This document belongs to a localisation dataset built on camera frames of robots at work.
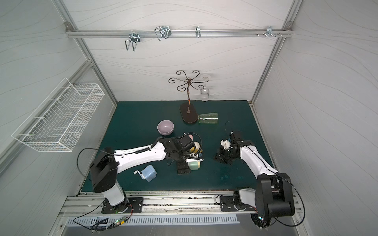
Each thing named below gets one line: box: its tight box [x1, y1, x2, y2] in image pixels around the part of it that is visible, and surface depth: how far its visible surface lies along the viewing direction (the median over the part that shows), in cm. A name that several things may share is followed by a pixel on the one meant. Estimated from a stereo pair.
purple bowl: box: [157, 119, 175, 136], surface depth 101 cm
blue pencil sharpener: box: [133, 164, 158, 182], surface depth 79 cm
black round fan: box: [250, 213, 272, 229], surface depth 73 cm
